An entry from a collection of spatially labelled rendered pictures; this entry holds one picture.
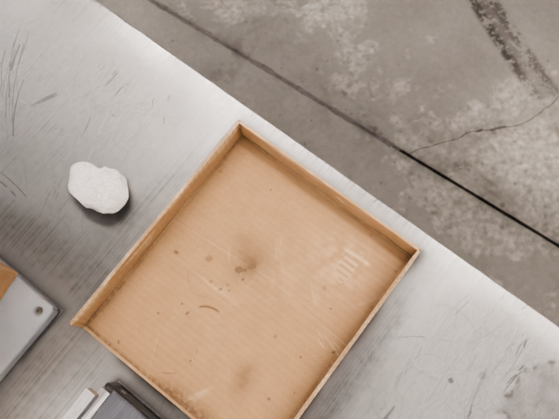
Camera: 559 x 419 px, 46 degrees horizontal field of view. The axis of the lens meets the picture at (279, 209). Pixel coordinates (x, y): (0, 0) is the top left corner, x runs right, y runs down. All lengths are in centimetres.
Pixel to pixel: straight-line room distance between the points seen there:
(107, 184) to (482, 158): 115
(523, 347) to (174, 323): 39
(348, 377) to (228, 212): 24
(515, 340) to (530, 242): 93
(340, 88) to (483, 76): 38
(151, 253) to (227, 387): 18
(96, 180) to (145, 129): 9
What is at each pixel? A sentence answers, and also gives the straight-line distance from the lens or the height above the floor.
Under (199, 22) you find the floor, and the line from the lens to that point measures 187.
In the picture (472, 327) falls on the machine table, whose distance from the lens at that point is 78.
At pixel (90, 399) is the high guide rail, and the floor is 96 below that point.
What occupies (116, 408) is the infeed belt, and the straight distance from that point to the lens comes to 73.
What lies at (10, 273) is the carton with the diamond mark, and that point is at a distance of 80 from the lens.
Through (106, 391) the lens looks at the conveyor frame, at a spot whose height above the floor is 88.
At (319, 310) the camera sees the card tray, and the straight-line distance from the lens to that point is 75.
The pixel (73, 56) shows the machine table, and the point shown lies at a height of 83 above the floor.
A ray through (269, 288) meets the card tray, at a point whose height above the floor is 83.
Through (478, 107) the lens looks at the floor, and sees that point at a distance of 178.
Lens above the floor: 158
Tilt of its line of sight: 75 degrees down
